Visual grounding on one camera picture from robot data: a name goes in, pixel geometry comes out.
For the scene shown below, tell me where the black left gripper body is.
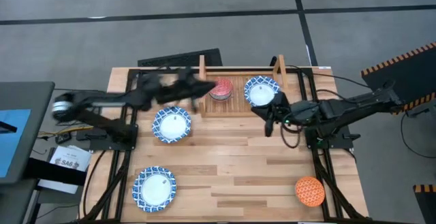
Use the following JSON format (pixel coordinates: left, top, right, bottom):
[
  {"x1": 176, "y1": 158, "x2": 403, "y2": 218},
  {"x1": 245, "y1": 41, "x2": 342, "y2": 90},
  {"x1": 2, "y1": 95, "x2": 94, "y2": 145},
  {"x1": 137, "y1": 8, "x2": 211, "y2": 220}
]
[{"x1": 155, "y1": 67, "x2": 205, "y2": 104}]

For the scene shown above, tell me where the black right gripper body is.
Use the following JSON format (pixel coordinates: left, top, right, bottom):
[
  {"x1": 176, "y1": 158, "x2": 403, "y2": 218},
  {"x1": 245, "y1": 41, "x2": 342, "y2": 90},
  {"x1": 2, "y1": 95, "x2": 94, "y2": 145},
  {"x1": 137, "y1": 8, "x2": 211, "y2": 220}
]
[{"x1": 270, "y1": 91, "x2": 294, "y2": 125}]

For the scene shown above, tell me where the red patterned bowl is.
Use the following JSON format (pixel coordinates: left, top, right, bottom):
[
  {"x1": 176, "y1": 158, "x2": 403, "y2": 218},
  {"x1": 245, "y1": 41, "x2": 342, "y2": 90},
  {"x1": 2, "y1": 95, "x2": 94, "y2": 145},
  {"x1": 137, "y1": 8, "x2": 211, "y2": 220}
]
[{"x1": 208, "y1": 77, "x2": 234, "y2": 99}]

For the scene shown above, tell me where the blue white patterned plate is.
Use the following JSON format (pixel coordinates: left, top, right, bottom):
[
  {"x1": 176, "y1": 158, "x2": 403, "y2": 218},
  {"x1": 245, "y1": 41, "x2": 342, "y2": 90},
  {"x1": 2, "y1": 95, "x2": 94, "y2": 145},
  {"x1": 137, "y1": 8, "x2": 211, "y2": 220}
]
[
  {"x1": 243, "y1": 75, "x2": 281, "y2": 108},
  {"x1": 131, "y1": 165, "x2": 178, "y2": 213},
  {"x1": 151, "y1": 105, "x2": 192, "y2": 144}
]

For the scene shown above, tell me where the orange patterned bowl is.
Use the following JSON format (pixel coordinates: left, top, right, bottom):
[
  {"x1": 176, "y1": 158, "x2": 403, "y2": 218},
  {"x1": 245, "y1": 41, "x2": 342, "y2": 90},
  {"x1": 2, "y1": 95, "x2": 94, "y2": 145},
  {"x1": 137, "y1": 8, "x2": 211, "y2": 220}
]
[{"x1": 294, "y1": 176, "x2": 326, "y2": 208}]

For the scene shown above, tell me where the wooden slatted shelf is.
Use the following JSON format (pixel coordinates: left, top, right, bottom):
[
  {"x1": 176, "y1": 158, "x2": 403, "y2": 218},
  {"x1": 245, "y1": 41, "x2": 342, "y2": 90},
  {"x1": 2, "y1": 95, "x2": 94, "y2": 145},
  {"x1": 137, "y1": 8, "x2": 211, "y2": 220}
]
[{"x1": 198, "y1": 54, "x2": 292, "y2": 118}]

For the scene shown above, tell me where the black keyboard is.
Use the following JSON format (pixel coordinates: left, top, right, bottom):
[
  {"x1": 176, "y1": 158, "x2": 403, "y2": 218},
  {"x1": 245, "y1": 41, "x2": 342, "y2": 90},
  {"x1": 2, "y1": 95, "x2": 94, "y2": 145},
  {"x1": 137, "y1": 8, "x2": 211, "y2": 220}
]
[{"x1": 137, "y1": 48, "x2": 223, "y2": 67}]

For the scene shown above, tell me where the small black device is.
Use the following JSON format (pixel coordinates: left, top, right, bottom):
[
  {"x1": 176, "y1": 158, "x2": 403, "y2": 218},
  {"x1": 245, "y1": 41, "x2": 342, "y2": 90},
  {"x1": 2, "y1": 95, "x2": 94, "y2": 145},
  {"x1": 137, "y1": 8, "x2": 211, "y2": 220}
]
[{"x1": 55, "y1": 132, "x2": 72, "y2": 145}]

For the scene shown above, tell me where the white paper label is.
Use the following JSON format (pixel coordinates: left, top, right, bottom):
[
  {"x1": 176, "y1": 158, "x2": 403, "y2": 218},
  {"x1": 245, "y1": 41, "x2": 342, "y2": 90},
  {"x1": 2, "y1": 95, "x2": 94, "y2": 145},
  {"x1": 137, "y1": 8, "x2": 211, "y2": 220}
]
[{"x1": 37, "y1": 144, "x2": 93, "y2": 195}]

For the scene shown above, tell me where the black board hazard striped edge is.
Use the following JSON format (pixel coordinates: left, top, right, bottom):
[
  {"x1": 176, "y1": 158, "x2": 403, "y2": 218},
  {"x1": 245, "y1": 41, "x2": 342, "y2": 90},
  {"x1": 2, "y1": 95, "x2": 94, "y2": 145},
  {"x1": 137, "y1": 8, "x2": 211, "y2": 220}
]
[
  {"x1": 413, "y1": 184, "x2": 436, "y2": 224},
  {"x1": 360, "y1": 42, "x2": 436, "y2": 116}
]

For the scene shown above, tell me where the grey floor device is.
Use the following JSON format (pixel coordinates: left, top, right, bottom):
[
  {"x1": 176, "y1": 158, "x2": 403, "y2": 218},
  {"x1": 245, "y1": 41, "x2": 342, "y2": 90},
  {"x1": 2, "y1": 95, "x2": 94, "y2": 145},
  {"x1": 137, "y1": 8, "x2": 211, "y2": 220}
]
[{"x1": 407, "y1": 106, "x2": 431, "y2": 118}]

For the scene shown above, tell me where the grey side desk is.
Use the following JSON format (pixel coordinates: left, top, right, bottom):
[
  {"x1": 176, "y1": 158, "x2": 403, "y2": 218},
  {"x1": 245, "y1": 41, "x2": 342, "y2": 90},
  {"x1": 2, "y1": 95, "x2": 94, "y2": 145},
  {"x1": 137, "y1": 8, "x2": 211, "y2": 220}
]
[{"x1": 0, "y1": 81, "x2": 56, "y2": 185}]

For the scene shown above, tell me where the blue sheet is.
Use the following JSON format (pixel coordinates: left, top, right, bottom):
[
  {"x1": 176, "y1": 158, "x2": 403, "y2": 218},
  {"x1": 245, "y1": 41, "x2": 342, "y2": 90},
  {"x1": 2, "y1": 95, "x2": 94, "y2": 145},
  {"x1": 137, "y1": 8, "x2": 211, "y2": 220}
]
[{"x1": 0, "y1": 109, "x2": 32, "y2": 179}]

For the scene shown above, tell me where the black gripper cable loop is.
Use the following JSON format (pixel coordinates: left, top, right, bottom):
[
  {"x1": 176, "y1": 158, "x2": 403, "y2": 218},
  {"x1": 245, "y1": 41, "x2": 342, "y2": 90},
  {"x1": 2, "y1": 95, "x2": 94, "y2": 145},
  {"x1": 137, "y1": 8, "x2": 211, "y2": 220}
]
[{"x1": 279, "y1": 120, "x2": 304, "y2": 149}]

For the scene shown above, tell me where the black metal rig frame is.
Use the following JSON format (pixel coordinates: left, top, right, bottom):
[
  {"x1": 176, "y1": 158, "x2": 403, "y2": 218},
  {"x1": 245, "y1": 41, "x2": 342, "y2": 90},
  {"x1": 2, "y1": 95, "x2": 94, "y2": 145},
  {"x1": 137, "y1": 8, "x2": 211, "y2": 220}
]
[{"x1": 78, "y1": 66, "x2": 369, "y2": 224}]

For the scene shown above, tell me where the black cable along frame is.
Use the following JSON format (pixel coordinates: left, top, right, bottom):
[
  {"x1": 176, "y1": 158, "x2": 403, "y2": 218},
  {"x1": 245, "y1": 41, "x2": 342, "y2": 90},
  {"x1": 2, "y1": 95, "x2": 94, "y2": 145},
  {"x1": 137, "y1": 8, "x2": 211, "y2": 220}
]
[{"x1": 285, "y1": 65, "x2": 372, "y2": 89}]

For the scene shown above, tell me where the black cable on floor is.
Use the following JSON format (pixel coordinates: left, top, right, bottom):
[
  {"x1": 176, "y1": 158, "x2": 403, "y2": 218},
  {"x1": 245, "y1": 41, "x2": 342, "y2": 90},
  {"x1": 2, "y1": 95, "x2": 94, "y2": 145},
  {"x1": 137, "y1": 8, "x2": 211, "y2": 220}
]
[{"x1": 400, "y1": 110, "x2": 436, "y2": 159}]

